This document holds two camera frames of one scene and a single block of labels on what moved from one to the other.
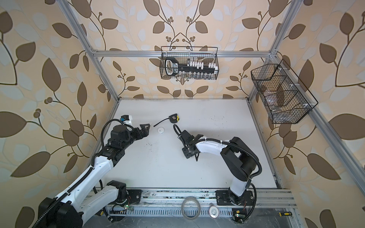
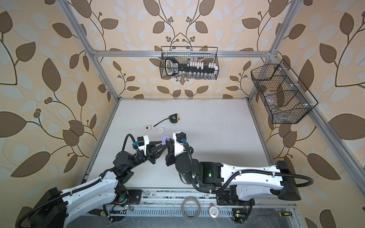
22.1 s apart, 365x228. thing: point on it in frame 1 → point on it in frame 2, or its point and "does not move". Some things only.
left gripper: (145, 133) → (150, 152)
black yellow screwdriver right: (285, 213) does not move
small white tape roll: (214, 212) does not move
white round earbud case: (160, 130) does not move
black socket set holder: (172, 66) does not move
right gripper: (186, 154) → (170, 160)
